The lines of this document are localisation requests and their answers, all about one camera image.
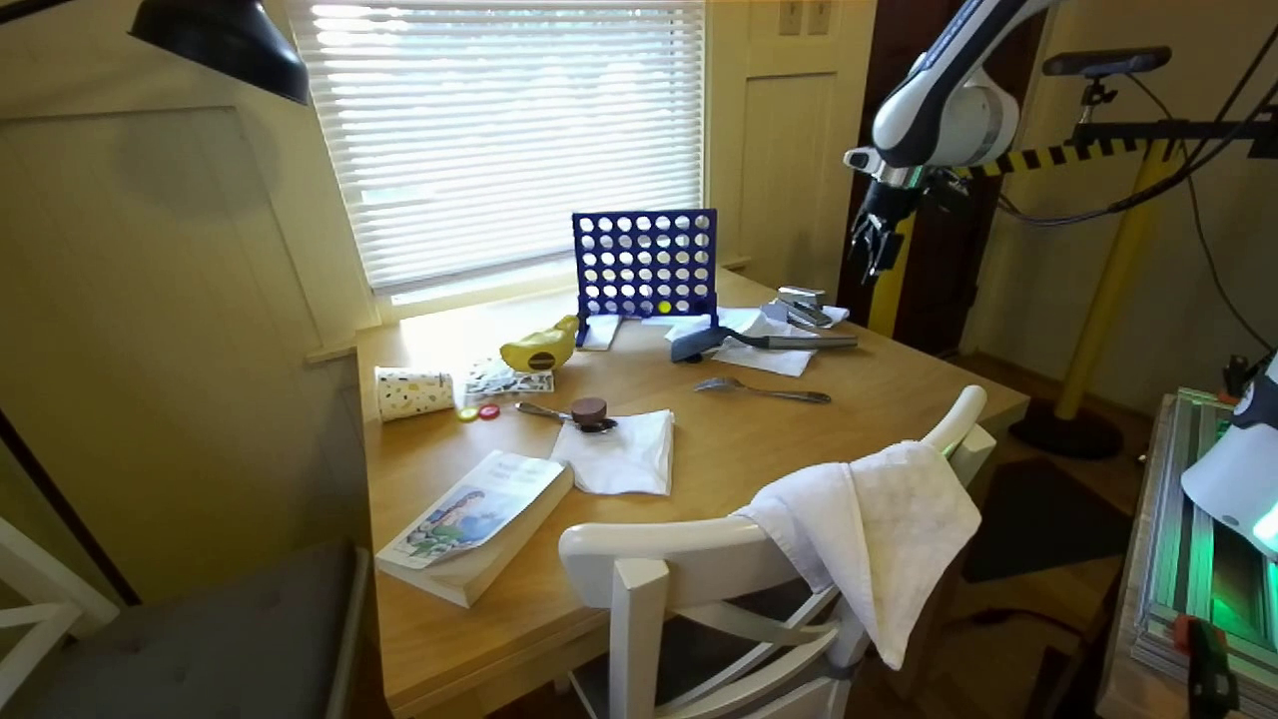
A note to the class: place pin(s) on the blue headed brush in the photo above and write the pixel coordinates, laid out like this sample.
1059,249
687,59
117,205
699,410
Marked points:
698,346

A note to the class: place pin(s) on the small dark pen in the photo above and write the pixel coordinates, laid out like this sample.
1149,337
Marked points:
539,412

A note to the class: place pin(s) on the small red object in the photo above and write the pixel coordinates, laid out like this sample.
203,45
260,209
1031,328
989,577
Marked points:
490,410

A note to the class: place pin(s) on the black camera on stand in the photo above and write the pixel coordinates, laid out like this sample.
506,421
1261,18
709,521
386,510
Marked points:
1104,63

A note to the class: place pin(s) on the grey stacked trays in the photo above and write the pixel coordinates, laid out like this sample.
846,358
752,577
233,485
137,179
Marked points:
1172,585

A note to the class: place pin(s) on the dark brown wooden door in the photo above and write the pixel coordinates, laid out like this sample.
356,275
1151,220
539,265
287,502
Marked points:
961,265

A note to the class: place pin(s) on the white wooden chair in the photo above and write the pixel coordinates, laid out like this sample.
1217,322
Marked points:
641,562

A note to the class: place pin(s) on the grey seat cushion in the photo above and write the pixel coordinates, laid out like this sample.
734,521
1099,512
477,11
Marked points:
203,645

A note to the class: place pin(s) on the white towel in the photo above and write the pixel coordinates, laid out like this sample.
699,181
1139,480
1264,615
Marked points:
882,533

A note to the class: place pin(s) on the black floor mat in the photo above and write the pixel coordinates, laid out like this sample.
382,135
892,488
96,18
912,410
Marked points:
1044,521

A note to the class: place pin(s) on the yellow stand pole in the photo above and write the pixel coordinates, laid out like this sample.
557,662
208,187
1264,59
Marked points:
1111,280
887,301

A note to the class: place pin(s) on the black desk lamp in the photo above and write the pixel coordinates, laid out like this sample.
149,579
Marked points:
225,41

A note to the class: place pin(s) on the silver spatula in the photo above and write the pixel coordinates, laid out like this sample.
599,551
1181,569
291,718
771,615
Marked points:
764,392

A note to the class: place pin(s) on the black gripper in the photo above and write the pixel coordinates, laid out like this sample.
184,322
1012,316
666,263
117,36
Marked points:
887,200

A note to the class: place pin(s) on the red black clamp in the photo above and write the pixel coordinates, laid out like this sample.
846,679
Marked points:
1206,666

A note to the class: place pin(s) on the white slatted chair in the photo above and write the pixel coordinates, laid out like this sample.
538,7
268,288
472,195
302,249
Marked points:
40,605

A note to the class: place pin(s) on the white napkin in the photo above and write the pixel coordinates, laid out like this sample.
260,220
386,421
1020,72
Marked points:
623,457

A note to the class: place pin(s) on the white panel door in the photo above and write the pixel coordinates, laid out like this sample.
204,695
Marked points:
787,173

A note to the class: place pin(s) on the yellow black striped bar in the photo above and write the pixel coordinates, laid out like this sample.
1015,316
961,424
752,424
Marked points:
1053,156

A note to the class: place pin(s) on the grey stapler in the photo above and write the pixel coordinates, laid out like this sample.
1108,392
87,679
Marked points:
799,305

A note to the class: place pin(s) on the thick paperback book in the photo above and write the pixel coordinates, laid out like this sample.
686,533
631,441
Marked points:
472,521

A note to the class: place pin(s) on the blue Connect Four game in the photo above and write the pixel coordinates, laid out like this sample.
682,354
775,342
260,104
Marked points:
646,263

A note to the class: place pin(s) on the black round stand base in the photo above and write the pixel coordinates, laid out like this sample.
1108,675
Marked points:
1065,432

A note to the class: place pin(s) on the yellow banana shaped pouch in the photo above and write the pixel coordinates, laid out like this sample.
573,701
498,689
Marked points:
538,354

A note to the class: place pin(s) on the black stand crossbar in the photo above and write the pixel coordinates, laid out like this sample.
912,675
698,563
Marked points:
1182,131

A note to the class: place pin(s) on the white window blinds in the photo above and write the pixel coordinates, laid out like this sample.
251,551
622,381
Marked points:
506,135

